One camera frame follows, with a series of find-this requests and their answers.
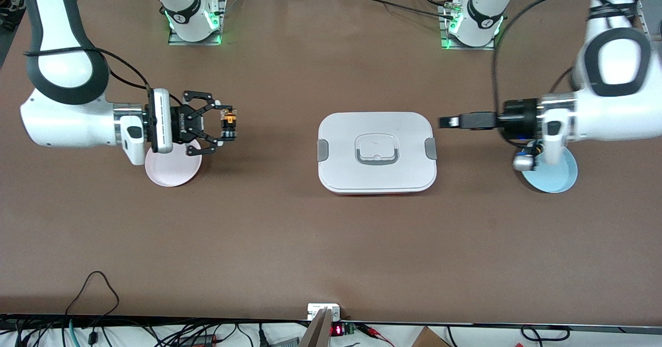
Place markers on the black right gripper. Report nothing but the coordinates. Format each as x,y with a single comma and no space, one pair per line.
182,123

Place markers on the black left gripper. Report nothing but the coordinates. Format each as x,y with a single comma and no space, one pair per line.
515,120

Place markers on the orange and black switch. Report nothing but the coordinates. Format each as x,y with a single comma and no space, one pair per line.
229,124

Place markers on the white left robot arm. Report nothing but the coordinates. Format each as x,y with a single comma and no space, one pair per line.
615,109

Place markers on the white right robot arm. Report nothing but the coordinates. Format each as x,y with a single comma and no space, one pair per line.
62,124

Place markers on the white lidded pink box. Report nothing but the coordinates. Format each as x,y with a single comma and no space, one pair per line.
377,176

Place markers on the pink round plate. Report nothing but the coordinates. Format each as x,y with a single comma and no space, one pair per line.
173,174

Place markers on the light blue round plate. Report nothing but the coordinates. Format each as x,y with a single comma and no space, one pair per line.
556,179

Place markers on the brown cardboard piece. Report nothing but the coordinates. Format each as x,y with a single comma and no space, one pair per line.
429,339

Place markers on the red digit display module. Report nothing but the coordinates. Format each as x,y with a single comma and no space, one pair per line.
337,330

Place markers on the blue and black switch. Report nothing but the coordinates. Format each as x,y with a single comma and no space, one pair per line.
539,148

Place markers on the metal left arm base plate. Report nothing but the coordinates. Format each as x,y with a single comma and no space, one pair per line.
468,48

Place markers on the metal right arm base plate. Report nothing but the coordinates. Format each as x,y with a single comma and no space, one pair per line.
176,41

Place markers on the white bracket mounting plate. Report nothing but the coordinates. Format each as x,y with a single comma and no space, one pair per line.
313,311

